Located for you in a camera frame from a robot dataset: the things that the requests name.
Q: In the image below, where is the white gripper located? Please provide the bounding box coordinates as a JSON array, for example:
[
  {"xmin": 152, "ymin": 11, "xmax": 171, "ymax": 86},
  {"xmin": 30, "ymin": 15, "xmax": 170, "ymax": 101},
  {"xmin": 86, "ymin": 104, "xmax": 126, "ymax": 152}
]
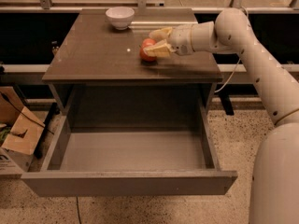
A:
[{"xmin": 146, "ymin": 24, "xmax": 193, "ymax": 58}]

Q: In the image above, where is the brown cardboard box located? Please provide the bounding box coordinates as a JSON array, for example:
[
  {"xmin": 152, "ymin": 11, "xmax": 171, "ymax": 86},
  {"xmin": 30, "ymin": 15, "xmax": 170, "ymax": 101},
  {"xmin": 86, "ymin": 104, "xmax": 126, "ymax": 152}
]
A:
[{"xmin": 0, "ymin": 86, "xmax": 45, "ymax": 177}]

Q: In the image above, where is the black cable on floor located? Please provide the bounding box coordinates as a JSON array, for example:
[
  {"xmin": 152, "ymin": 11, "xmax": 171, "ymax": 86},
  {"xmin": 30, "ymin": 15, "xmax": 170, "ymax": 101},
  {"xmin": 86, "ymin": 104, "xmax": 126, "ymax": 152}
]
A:
[{"xmin": 75, "ymin": 197, "xmax": 82, "ymax": 224}]

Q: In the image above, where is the white cable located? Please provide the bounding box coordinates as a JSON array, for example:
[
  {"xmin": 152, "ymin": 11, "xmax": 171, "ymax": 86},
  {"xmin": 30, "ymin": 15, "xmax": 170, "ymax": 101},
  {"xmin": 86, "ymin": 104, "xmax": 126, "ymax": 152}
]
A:
[{"xmin": 214, "ymin": 7, "xmax": 249, "ymax": 94}]

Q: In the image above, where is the white ceramic bowl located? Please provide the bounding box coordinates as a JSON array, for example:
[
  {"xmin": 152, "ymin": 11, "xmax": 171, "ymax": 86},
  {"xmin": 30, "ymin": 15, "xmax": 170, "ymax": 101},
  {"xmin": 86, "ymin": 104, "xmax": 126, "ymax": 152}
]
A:
[{"xmin": 106, "ymin": 7, "xmax": 135, "ymax": 30}]

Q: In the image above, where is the open grey top drawer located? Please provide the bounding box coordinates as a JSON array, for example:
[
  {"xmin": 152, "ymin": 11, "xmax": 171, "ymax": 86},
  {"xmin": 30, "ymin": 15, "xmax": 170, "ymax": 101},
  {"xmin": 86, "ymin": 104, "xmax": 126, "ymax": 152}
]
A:
[{"xmin": 21, "ymin": 107, "xmax": 237, "ymax": 196}]

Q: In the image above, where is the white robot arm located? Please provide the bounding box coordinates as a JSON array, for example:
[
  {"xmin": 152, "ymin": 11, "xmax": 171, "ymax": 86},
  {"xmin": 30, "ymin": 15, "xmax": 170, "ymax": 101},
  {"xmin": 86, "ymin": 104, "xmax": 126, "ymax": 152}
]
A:
[{"xmin": 144, "ymin": 8, "xmax": 299, "ymax": 224}]

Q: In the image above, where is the metal window rail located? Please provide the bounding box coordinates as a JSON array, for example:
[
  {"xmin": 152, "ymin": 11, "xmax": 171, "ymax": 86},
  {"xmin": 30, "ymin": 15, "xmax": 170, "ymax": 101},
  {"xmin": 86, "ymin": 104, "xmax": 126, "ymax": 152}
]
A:
[{"xmin": 0, "ymin": 0, "xmax": 299, "ymax": 15}]

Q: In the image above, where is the red apple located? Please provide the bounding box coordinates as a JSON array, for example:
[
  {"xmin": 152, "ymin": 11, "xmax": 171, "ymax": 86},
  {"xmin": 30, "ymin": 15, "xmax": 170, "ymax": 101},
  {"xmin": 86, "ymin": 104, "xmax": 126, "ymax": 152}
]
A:
[{"xmin": 139, "ymin": 38, "xmax": 156, "ymax": 62}]

